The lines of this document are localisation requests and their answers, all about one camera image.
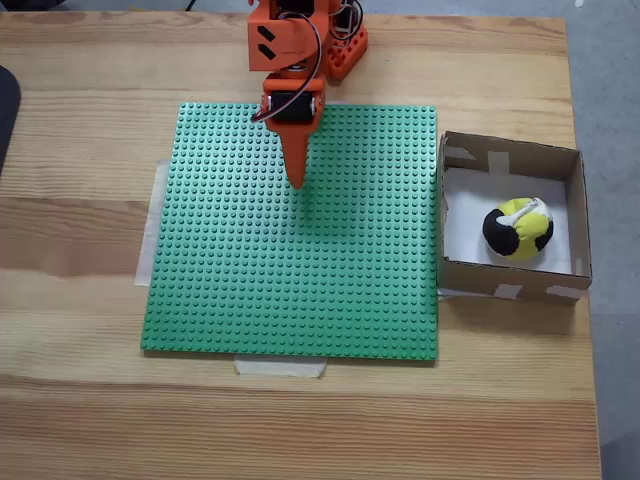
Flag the green studded baseplate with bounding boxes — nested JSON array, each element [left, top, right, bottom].
[[139, 102, 440, 367]]

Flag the masking tape strip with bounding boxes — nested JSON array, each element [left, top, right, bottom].
[[233, 357, 329, 380], [134, 159, 170, 289]]

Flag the servo cable loop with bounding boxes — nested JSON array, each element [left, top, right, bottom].
[[251, 14, 324, 123]]

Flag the brown cardboard box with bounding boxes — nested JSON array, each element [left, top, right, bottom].
[[437, 130, 594, 305]]

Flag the yellow black white footbag ball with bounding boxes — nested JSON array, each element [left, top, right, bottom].
[[482, 196, 555, 262]]

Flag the black rounded object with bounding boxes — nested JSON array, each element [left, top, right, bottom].
[[0, 64, 24, 177]]

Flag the white paper sheet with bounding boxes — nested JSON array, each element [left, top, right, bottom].
[[442, 167, 574, 275]]

